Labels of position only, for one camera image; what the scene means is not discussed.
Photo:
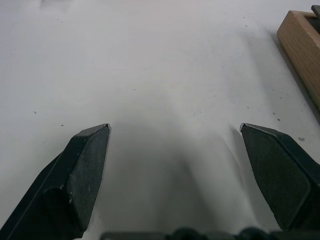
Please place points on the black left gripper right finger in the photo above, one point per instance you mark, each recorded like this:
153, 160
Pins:
277, 175

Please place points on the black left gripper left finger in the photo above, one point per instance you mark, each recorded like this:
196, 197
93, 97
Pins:
82, 175

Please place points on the wooden box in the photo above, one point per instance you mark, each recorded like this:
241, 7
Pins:
303, 47

